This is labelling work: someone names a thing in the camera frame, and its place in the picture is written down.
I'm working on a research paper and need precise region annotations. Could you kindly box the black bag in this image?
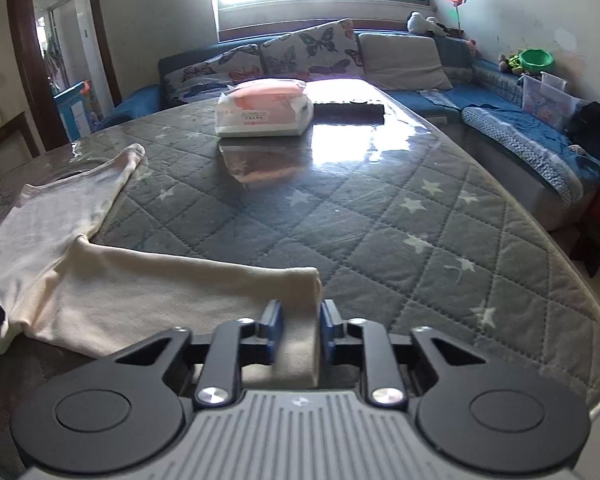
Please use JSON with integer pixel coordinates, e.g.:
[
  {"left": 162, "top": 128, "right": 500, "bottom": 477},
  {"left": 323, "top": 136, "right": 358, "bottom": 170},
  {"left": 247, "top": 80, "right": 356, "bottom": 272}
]
[{"left": 567, "top": 101, "right": 600, "bottom": 169}]

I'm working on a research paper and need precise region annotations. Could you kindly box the blue corner sofa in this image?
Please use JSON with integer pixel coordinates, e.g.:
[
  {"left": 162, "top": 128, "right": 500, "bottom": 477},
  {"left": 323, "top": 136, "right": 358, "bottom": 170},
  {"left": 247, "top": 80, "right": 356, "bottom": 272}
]
[{"left": 102, "top": 25, "right": 600, "bottom": 233}]

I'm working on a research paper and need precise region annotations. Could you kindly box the large butterfly print cushion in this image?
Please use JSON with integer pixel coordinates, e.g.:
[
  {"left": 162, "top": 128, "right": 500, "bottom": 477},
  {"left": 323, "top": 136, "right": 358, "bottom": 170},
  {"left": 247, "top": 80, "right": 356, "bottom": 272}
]
[{"left": 259, "top": 18, "right": 364, "bottom": 82}]

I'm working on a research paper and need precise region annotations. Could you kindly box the blue toy stand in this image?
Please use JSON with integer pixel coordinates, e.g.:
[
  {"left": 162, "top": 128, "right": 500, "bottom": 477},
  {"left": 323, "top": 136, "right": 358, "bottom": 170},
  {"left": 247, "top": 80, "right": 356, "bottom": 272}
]
[{"left": 53, "top": 80, "right": 94, "bottom": 142}]

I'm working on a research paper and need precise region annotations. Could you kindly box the blue patterned sofa blanket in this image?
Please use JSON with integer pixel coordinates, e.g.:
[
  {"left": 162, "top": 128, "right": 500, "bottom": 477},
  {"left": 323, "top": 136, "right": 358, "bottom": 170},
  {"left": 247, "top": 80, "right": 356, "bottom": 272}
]
[{"left": 461, "top": 104, "right": 600, "bottom": 207}]

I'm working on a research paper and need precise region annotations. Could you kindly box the clear plastic storage box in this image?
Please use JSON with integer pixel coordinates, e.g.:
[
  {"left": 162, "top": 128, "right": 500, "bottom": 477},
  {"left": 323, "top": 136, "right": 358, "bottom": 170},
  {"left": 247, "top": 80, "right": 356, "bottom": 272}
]
[{"left": 521, "top": 71, "right": 581, "bottom": 132}]

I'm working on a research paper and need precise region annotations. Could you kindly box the green plastic bowl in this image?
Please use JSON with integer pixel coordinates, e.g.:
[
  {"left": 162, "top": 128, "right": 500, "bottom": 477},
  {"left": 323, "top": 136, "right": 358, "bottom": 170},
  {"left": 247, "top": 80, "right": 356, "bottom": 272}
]
[{"left": 517, "top": 48, "right": 556, "bottom": 74}]

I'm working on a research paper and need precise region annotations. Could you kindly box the pink white tissue pack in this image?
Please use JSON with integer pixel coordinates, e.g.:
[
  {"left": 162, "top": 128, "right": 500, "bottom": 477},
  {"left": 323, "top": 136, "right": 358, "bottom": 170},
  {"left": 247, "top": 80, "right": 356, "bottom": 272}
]
[{"left": 215, "top": 78, "right": 315, "bottom": 139}]

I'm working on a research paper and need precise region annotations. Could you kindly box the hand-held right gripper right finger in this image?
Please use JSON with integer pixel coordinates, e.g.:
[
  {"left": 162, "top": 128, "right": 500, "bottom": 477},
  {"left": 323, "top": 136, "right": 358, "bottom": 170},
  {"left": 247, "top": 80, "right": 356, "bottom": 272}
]
[{"left": 320, "top": 300, "right": 486, "bottom": 407}]

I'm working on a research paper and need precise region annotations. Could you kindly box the plain grey cushion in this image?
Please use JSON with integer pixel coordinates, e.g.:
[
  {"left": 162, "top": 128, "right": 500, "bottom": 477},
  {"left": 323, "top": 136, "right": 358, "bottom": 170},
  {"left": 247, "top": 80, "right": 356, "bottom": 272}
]
[{"left": 358, "top": 32, "right": 454, "bottom": 91}]

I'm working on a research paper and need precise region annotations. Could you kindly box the green plush toy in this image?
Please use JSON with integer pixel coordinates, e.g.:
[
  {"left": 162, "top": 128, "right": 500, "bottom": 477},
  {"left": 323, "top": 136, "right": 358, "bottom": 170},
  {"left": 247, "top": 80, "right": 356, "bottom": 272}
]
[{"left": 498, "top": 53, "right": 526, "bottom": 75}]

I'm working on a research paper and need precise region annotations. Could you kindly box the white plush toy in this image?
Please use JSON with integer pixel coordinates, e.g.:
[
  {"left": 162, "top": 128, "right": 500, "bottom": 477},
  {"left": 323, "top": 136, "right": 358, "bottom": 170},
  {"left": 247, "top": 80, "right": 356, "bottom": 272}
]
[{"left": 406, "top": 11, "right": 451, "bottom": 37}]

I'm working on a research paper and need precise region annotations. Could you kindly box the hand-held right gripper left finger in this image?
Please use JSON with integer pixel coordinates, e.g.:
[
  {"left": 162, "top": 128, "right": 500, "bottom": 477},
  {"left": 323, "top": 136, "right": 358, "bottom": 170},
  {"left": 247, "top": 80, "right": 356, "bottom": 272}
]
[{"left": 114, "top": 300, "right": 284, "bottom": 407}]

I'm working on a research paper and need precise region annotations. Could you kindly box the cream long-sleeved top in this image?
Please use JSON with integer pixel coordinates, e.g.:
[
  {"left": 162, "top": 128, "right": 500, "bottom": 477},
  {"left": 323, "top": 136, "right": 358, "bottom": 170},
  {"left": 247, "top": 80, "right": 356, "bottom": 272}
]
[{"left": 0, "top": 143, "right": 323, "bottom": 389}]

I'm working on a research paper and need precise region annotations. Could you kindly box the small butterfly print cushion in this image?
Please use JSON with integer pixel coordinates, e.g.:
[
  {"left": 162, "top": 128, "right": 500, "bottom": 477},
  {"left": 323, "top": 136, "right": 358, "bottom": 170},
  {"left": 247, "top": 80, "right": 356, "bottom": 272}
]
[{"left": 162, "top": 44, "right": 264, "bottom": 104}]

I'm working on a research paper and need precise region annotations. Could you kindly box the black remote control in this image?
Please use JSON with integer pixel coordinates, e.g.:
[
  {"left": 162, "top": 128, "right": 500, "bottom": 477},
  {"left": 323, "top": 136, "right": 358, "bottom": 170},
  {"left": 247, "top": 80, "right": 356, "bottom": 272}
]
[{"left": 312, "top": 101, "right": 385, "bottom": 125}]

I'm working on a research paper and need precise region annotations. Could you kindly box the brown wooden chair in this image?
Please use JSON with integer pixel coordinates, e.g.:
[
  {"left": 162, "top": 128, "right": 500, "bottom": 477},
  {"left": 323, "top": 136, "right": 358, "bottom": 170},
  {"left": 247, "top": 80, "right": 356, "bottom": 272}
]
[{"left": 0, "top": 112, "right": 44, "bottom": 177}]

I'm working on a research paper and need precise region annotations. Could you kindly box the brown wooden door frame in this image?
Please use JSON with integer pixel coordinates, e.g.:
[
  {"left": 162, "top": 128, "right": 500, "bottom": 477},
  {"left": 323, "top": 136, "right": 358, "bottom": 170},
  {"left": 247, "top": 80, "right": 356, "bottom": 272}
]
[{"left": 5, "top": 0, "right": 124, "bottom": 152}]

